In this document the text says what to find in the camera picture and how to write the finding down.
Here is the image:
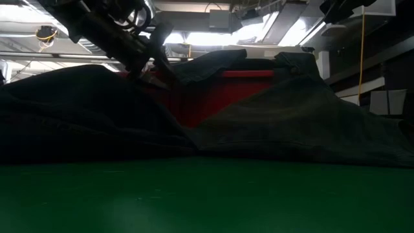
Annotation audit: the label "green table mat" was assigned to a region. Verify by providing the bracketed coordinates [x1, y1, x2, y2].
[0, 157, 414, 233]

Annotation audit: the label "yellow hanging cable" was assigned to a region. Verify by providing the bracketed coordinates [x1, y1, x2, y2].
[356, 5, 365, 105]

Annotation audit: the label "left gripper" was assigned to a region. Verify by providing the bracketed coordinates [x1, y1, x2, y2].
[76, 0, 175, 91]

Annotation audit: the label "long ceiling light bar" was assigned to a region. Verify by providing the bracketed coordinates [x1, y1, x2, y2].
[0, 50, 191, 64]

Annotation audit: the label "grey ceiling box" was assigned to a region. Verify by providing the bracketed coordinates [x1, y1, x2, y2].
[208, 8, 233, 32]

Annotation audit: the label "dark blue jeans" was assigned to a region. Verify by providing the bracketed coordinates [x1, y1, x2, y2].
[0, 48, 414, 169]

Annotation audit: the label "red plastic laundry basket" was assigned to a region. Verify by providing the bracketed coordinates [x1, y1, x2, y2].
[118, 69, 276, 129]

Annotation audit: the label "black yellow cable reel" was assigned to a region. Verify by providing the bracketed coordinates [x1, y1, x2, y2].
[34, 25, 60, 52]

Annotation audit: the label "white boards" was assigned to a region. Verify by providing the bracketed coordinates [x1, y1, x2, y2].
[369, 89, 408, 116]

